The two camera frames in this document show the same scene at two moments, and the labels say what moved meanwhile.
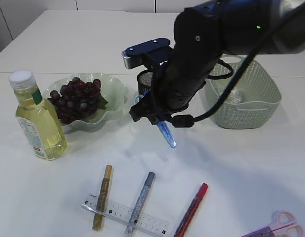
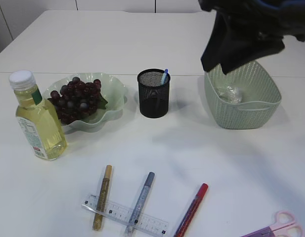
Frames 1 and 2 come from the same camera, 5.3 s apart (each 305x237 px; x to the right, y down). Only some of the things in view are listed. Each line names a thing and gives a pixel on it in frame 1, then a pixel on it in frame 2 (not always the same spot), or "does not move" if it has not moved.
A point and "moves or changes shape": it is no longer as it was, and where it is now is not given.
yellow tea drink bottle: [36, 118] does not move
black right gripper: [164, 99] -> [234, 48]
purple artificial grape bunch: [77, 99] does not move
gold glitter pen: [98, 221] does not move
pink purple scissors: [283, 224] does not move
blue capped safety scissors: [161, 126] moves or changes shape
